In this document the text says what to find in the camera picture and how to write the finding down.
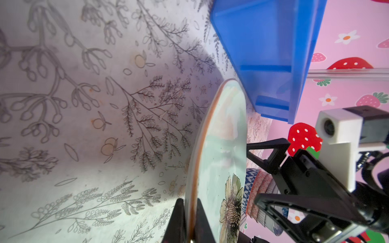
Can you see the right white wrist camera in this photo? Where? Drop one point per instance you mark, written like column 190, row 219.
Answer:
column 345, row 133

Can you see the green flower plate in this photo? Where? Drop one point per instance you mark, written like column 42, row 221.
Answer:
column 217, row 167

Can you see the blue patterned bowl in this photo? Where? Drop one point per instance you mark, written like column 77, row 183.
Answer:
column 257, row 182

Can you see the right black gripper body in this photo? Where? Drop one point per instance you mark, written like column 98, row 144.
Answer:
column 304, row 175

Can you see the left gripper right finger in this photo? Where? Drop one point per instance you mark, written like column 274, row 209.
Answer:
column 202, row 230

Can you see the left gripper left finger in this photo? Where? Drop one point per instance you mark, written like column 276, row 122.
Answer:
column 175, row 231

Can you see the blue plastic bin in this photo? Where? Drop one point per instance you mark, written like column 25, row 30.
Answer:
column 270, row 44

